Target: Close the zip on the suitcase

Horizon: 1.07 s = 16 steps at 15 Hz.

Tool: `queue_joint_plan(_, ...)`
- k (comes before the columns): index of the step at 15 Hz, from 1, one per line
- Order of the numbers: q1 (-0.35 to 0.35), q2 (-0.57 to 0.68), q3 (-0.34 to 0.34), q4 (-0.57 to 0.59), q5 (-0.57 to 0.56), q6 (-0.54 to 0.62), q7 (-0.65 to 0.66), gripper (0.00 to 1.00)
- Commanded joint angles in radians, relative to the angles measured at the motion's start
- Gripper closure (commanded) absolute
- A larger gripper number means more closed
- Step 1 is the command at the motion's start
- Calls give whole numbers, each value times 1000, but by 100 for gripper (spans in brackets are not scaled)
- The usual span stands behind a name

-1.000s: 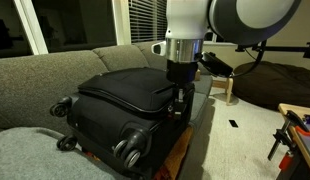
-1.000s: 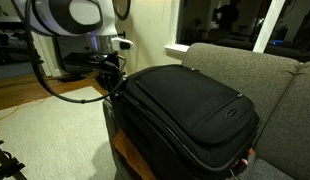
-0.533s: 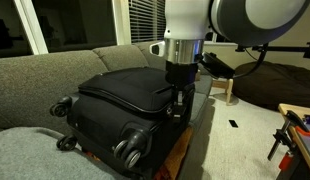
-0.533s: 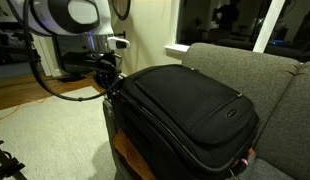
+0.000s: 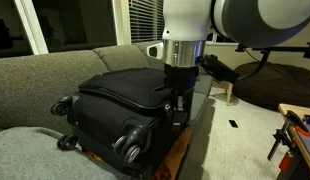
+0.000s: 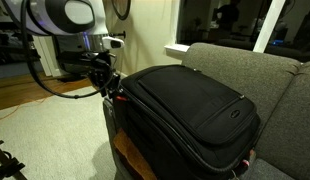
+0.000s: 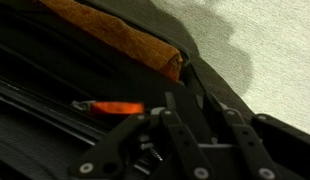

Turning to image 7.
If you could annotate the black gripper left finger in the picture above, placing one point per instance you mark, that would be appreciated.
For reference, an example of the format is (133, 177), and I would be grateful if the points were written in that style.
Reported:
(185, 143)

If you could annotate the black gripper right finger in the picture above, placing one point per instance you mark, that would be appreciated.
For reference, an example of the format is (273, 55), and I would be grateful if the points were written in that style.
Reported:
(248, 143)

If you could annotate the red suitcase tag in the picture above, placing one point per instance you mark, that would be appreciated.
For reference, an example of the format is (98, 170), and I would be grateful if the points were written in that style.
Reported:
(118, 108)

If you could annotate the black fabric suitcase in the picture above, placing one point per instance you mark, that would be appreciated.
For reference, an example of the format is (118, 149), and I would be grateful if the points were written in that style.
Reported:
(61, 66)

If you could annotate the orange towel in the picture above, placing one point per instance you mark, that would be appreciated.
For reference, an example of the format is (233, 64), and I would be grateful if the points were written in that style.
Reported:
(121, 33)

